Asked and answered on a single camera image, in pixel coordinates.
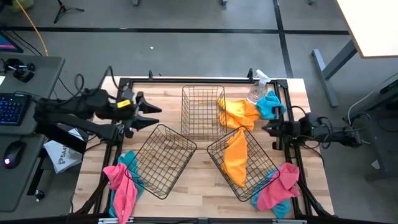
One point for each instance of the black computer mouse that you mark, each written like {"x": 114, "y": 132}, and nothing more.
{"x": 14, "y": 154}

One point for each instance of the clear plastic spray bottle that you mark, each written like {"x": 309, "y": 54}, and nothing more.
{"x": 257, "y": 91}

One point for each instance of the orange microfiber towel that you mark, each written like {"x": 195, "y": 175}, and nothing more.
{"x": 236, "y": 155}
{"x": 239, "y": 113}

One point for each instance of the computer monitor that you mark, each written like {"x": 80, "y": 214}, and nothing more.
{"x": 7, "y": 43}

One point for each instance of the teal microfiber towel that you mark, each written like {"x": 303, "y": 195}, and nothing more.
{"x": 267, "y": 104}
{"x": 129, "y": 158}
{"x": 281, "y": 210}

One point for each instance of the white printed paper bag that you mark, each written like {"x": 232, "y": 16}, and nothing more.
{"x": 62, "y": 155}

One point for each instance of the grey cart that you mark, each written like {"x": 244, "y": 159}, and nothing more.
{"x": 382, "y": 102}

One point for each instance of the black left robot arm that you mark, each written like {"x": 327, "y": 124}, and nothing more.
{"x": 77, "y": 107}

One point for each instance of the white table top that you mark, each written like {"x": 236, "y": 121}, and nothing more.
{"x": 370, "y": 25}

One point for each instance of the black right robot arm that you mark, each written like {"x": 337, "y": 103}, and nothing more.
{"x": 342, "y": 138}

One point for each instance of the black aluminium table frame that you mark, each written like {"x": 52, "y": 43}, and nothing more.
{"x": 202, "y": 81}

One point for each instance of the grey desk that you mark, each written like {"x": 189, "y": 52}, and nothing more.
{"x": 31, "y": 77}

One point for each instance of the black tripod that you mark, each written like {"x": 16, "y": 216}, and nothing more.
{"x": 63, "y": 8}

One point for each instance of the black round knob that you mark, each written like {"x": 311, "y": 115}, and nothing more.
{"x": 39, "y": 195}

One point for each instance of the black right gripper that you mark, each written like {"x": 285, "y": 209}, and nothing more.
{"x": 287, "y": 127}

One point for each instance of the grey table leg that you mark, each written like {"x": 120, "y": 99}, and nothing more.
{"x": 326, "y": 77}

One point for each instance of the silver metal bracket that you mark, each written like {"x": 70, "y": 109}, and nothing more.
{"x": 115, "y": 220}

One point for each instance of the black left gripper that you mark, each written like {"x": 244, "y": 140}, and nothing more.
{"x": 130, "y": 105}

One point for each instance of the black clamp device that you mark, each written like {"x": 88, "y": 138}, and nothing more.
{"x": 20, "y": 70}

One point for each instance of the black backlit keyboard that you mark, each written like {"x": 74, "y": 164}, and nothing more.
{"x": 12, "y": 109}

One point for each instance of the pink microfiber towel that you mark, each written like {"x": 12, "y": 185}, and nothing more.
{"x": 280, "y": 186}
{"x": 124, "y": 193}

